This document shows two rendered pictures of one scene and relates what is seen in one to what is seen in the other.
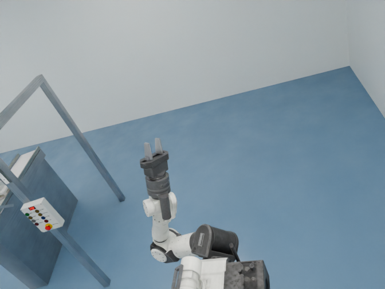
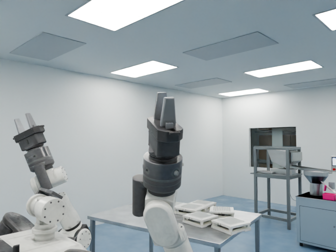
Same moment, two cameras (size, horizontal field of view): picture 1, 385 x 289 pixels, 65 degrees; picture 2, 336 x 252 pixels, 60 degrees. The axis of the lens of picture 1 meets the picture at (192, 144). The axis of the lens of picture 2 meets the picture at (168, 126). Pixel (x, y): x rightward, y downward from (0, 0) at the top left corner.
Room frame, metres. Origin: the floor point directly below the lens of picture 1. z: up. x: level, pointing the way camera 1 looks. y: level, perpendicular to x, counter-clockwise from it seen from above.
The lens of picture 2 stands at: (1.19, -0.43, 1.63)
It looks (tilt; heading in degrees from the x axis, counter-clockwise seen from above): 3 degrees up; 113
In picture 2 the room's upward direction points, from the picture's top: straight up
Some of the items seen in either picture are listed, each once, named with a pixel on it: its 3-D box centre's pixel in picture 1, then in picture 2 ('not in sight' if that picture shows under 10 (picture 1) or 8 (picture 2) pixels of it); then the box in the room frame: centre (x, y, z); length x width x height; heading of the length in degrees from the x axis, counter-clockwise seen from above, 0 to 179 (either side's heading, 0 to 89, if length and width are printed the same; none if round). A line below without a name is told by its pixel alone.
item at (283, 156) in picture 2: not in sight; (287, 187); (1.09, 5.48, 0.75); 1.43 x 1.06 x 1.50; 159
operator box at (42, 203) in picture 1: (43, 215); not in sight; (1.83, 1.20, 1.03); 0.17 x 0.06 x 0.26; 80
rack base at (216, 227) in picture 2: not in sight; (230, 227); (0.67, 2.21, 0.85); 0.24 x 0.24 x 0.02; 56
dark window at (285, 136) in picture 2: not in sight; (273, 147); (0.72, 7.81, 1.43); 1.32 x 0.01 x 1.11; 159
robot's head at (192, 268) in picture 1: (190, 279); (45, 212); (0.58, 0.17, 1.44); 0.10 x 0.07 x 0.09; 159
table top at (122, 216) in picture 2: not in sight; (175, 216); (0.03, 2.49, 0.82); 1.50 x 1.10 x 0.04; 169
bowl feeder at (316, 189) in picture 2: not in sight; (320, 183); (1.59, 4.78, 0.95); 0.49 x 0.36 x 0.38; 159
